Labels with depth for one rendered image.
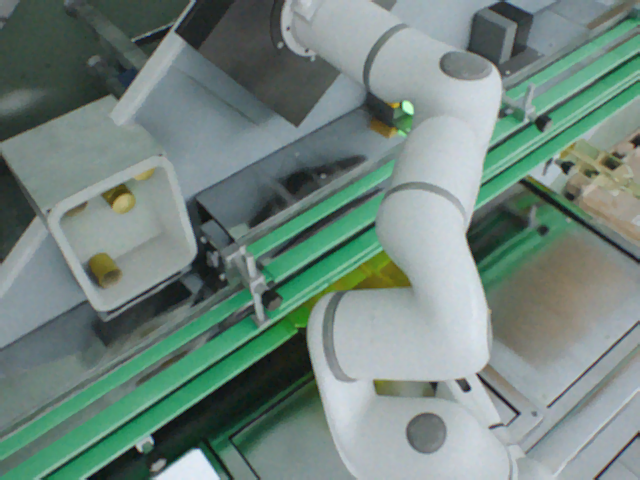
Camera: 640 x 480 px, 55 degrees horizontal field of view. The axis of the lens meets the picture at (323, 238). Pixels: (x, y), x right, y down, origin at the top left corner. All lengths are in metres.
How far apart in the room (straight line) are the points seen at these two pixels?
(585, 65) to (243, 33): 0.78
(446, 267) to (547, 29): 0.99
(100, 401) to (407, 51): 0.65
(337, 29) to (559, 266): 0.77
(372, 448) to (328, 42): 0.49
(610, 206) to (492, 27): 3.63
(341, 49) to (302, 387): 0.59
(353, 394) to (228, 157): 0.53
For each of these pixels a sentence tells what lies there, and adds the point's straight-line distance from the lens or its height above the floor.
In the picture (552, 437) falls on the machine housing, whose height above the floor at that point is 1.35.
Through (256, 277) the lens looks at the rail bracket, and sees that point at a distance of 0.89.
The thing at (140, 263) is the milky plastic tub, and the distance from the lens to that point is 0.99.
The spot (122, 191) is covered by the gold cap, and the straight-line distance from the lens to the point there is 0.88.
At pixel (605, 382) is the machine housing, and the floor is 1.34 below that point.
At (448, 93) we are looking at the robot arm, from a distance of 0.70.
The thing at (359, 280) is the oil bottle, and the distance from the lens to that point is 1.05.
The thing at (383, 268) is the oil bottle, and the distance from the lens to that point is 1.06.
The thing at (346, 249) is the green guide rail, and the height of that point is 0.94.
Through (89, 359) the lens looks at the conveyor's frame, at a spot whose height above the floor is 0.86.
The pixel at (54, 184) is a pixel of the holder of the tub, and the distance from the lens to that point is 0.84.
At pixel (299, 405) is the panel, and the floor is 1.04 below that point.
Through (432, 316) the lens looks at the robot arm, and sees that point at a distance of 0.52.
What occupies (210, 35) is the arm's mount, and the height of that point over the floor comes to 0.81.
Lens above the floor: 1.45
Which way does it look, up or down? 31 degrees down
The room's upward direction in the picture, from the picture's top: 133 degrees clockwise
